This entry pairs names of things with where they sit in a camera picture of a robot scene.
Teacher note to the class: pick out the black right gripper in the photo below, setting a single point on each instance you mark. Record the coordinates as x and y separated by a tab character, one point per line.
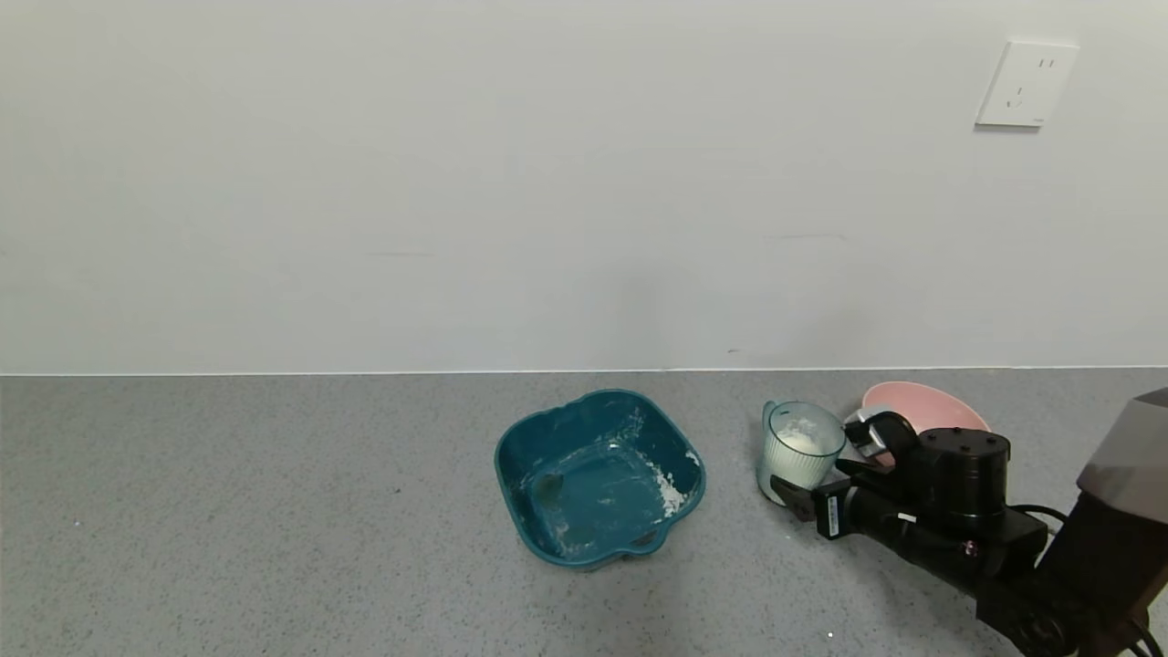
829	514

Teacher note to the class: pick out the clear ribbed plastic cup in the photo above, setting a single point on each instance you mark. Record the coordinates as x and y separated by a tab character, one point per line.
796	461

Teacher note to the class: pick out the white powder heap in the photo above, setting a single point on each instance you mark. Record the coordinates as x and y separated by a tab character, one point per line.
803	442

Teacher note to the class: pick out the black and grey right robot arm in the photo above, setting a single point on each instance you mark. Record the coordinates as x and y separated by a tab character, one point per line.
967	474

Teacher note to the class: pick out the pink round bowl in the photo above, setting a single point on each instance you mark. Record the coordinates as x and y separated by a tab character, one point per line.
931	406

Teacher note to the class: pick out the white powder residue clump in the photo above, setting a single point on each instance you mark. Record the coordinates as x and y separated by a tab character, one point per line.
670	495

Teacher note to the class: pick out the teal square plastic tray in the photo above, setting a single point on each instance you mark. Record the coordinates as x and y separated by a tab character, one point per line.
584	484

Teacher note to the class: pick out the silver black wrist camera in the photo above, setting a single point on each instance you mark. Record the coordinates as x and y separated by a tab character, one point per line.
881	433

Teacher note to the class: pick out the white wall power outlet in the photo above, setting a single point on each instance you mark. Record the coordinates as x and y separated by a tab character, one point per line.
1026	84

